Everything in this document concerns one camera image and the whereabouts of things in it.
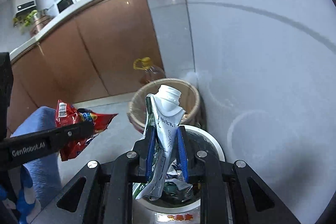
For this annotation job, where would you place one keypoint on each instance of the cooking oil bottle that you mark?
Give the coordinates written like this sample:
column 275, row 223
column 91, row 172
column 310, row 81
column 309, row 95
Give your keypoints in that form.
column 150, row 72

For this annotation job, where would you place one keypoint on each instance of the left hand blue white glove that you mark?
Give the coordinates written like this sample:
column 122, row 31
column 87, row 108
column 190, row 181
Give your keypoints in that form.
column 18, row 195

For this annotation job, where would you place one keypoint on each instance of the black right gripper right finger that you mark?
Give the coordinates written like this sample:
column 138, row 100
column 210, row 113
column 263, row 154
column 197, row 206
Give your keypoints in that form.
column 230, row 193

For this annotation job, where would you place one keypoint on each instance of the brown kitchen cabinet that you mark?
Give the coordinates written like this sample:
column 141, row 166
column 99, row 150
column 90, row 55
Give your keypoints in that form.
column 87, row 56

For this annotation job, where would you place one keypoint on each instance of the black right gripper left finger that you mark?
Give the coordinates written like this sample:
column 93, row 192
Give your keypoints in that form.
column 102, row 193

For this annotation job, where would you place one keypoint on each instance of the white rimmed trash bin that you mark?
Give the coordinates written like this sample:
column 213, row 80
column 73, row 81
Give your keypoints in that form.
column 180, row 202

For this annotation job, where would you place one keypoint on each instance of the woven wicker basket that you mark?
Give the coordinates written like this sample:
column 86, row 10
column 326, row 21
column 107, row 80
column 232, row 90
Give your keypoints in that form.
column 171, row 95

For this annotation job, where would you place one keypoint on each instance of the blue towel mat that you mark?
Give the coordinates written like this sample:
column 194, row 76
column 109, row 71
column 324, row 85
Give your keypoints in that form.
column 43, row 170

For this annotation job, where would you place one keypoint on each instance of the green potted plant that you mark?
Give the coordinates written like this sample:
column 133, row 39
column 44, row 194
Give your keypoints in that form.
column 24, row 19

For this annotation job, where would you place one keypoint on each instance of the red snack wrapper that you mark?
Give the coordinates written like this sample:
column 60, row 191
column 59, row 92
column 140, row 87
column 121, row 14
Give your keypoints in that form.
column 82, row 126

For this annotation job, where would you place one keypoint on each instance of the green white milk carton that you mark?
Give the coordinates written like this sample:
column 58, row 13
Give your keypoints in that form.
column 163, row 131

